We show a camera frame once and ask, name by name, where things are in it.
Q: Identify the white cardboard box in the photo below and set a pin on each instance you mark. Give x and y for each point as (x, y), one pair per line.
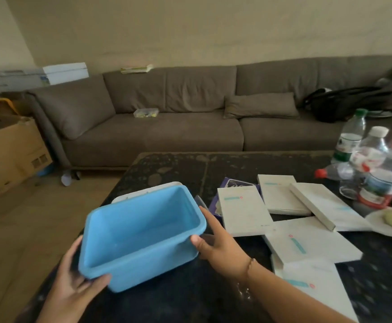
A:
(66, 73)

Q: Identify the grey brown cushion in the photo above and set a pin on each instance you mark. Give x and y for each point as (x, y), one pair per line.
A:
(261, 105)

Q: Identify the purple flat box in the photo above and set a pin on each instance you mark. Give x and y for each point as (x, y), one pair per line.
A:
(231, 182)

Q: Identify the white flat box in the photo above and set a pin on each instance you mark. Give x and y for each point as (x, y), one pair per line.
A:
(282, 195)
(317, 285)
(314, 240)
(330, 205)
(245, 211)

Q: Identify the person's left hand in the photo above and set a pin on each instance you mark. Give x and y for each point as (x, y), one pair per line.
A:
(64, 292)

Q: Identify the person's right thumb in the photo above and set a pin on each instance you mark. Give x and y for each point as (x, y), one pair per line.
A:
(201, 244)

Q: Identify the clear plastic bag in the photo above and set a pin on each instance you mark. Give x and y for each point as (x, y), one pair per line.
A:
(146, 113)

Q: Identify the brown cardboard box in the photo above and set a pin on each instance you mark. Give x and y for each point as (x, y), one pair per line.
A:
(10, 154)

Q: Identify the white container lid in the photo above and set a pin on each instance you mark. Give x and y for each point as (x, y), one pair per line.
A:
(128, 195)

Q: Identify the blue plastic container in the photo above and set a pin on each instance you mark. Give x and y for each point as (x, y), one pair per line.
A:
(138, 232)

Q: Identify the grey brown sofa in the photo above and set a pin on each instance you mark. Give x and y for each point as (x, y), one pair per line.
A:
(189, 131)

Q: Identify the black bag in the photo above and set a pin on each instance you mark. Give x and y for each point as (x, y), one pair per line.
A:
(340, 102)

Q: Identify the person's left thumb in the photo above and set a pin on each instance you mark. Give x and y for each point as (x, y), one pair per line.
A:
(96, 283)

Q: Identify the stack of papers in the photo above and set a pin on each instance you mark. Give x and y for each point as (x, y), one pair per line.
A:
(136, 69)

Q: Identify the crumpled white paper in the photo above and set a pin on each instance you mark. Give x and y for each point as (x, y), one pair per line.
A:
(66, 178)

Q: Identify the small red cap bottle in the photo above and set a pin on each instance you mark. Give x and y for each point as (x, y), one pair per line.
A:
(332, 172)

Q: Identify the long white carton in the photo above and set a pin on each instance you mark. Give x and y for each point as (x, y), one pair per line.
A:
(14, 80)

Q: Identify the white paper plate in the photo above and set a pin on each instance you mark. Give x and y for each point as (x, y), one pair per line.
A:
(379, 225)

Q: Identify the person's right forearm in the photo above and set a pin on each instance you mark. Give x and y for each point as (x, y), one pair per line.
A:
(290, 296)

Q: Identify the clear drinking glass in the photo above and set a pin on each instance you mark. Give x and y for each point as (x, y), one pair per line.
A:
(349, 188)

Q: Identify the large red cap bottle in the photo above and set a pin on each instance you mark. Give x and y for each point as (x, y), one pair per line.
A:
(384, 178)

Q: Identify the white cap water bottle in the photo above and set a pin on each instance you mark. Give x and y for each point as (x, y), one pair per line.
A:
(371, 147)

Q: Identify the green cap water bottle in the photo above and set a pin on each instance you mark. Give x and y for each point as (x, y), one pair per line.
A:
(349, 137)

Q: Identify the person's right hand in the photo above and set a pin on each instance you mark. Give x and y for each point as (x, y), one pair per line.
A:
(226, 252)

